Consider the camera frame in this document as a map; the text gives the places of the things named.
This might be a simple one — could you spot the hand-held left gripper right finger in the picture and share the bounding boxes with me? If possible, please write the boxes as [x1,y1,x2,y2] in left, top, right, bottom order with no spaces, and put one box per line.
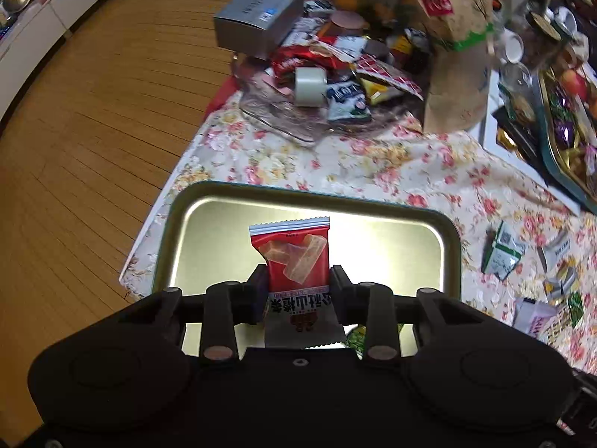
[329,264,484,363]

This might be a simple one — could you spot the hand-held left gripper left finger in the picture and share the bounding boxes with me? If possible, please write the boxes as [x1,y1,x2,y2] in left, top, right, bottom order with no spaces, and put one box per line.
[119,265,270,366]

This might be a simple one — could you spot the green and yellow pea packet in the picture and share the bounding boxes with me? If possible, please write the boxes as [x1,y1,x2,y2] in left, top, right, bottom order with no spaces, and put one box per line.
[345,324,368,352]

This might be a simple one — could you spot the gold tin tray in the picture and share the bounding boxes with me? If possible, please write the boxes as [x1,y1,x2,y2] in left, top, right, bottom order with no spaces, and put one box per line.
[151,180,463,361]

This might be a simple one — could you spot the small green candy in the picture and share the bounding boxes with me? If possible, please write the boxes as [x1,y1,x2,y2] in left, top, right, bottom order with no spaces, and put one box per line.
[566,291,585,328]

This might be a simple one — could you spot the white and purple snack packet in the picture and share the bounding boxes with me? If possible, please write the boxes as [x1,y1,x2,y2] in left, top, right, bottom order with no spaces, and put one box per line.
[512,297,559,337]

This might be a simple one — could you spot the silver and yellow snack packet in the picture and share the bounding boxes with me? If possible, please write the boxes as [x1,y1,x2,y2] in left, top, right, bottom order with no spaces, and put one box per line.
[543,265,579,305]

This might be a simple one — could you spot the grey snack packet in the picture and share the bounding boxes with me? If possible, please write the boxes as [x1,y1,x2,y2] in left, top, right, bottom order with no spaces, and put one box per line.
[536,230,572,274]

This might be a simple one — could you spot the green and white snack packet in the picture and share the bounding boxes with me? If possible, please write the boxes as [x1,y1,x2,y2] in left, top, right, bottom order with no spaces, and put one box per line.
[481,221,528,282]

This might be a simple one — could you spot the floral tablecloth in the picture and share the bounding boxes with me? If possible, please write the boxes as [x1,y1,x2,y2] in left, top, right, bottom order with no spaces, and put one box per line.
[119,88,597,375]

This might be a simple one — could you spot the clear glass dish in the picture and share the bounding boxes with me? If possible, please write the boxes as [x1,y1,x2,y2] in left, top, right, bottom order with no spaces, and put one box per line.
[230,51,421,149]

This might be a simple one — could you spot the blue and white snack packet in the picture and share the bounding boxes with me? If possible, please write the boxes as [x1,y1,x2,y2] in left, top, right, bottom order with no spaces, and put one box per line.
[326,79,373,123]

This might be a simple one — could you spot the roll of clear tape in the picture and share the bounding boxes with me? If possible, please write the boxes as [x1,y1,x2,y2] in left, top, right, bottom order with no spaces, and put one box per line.
[293,66,330,108]

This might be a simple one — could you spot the white flat board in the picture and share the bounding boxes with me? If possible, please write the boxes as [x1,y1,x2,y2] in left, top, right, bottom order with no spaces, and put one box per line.
[482,69,585,216]

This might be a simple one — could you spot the red checked snack packet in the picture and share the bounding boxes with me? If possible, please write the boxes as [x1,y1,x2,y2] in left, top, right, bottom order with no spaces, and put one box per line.
[354,53,425,102]

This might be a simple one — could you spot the shiny red snack packet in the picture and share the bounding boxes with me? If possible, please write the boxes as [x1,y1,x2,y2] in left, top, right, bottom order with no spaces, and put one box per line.
[270,44,337,78]

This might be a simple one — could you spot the teal tin tray of candies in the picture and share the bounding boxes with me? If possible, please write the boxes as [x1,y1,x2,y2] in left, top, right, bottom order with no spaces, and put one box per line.
[538,66,597,216]

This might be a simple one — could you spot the kraft paper bag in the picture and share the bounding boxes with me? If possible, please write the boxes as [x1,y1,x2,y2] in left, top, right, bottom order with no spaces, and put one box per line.
[403,0,496,134]

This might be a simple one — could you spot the small glass cookie jar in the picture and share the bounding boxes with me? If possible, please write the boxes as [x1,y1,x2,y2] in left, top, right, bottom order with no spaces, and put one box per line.
[498,62,538,123]

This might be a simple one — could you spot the copper coloured lid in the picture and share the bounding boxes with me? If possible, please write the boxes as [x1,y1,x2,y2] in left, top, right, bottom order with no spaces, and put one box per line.
[328,9,365,39]

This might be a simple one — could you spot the grey cardboard box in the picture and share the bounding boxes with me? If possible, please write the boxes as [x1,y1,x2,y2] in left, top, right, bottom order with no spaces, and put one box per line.
[213,0,307,61]

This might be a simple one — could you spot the white mug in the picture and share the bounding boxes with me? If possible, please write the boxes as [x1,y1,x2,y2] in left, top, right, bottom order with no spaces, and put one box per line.
[503,30,529,64]

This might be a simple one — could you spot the white cabinet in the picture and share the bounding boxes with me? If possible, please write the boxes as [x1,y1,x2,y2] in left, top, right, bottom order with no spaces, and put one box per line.
[0,0,146,123]

